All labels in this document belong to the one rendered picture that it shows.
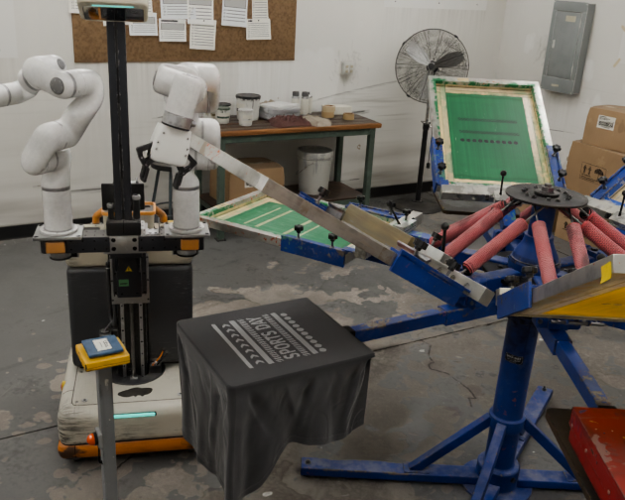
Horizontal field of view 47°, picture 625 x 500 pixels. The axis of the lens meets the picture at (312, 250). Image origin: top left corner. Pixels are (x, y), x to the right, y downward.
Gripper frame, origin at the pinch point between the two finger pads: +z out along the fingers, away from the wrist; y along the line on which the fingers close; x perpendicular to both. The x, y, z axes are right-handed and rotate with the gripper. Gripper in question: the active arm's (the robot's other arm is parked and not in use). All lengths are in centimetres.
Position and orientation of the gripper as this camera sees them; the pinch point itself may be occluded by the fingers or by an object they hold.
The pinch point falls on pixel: (160, 181)
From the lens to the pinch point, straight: 197.0
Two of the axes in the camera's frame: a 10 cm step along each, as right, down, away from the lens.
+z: -3.1, 9.3, 2.0
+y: -8.2, -1.5, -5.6
